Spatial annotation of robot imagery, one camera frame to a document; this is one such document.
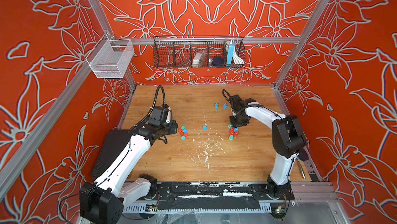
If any dark blue round pad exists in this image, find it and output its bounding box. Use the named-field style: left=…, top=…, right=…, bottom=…
left=298, top=148, right=309, bottom=162

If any black wire wall basket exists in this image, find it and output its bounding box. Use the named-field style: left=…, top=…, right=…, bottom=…
left=153, top=35, right=246, bottom=69

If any white wire mesh basket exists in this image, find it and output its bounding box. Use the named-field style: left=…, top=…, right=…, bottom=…
left=87, top=40, right=134, bottom=79

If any black plastic tool case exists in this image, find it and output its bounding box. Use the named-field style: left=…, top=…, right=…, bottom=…
left=91, top=130, right=132, bottom=179

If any white cable in basket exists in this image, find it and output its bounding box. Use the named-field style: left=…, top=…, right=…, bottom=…
left=232, top=50, right=245, bottom=66

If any dark blue round object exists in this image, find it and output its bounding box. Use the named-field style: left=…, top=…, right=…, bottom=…
left=212, top=56, right=224, bottom=68

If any metal spoon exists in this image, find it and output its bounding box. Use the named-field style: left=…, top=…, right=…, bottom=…
left=296, top=159, right=306, bottom=179

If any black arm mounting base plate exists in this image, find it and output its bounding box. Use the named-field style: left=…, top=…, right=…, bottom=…
left=129, top=182, right=295, bottom=211

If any cluster of coloured stamps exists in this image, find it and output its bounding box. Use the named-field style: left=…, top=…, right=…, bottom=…
left=228, top=124, right=239, bottom=141

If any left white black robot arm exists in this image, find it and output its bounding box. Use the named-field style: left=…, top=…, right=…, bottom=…
left=78, top=85, right=178, bottom=224

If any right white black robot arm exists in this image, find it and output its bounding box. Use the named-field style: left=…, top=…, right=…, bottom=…
left=222, top=89, right=307, bottom=199

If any cluster of coloured stamp caps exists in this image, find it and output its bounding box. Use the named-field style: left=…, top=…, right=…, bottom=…
left=178, top=126, right=189, bottom=140

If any silver pouch in basket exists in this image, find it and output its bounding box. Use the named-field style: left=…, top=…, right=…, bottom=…
left=192, top=51, right=206, bottom=68

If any light blue box in basket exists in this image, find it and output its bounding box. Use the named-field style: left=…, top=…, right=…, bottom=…
left=225, top=43, right=235, bottom=68

